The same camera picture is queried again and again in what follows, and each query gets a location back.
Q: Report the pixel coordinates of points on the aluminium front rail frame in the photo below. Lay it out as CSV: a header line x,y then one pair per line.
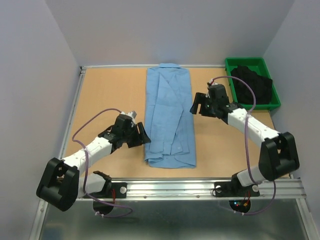
x,y
179,189

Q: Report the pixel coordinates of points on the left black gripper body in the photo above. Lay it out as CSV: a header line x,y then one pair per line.
x,y
131,135

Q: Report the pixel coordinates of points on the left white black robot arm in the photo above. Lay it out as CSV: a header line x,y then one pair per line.
x,y
67,179

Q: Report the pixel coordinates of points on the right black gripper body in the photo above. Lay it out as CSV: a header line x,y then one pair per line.
x,y
213,105

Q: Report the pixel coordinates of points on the light blue long sleeve shirt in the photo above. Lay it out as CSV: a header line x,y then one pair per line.
x,y
168,121

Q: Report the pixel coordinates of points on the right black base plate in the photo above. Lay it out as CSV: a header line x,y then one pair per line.
x,y
226,189

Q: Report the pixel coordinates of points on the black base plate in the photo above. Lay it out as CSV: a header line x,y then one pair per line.
x,y
226,189
115,190

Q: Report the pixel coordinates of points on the black crumpled shirt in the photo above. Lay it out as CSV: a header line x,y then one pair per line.
x,y
260,85

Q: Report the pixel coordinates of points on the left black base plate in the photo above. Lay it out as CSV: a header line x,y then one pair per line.
x,y
115,190

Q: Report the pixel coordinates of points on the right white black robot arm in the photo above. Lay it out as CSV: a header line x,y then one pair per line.
x,y
278,152

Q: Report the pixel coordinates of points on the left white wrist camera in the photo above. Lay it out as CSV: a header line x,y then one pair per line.
x,y
131,114

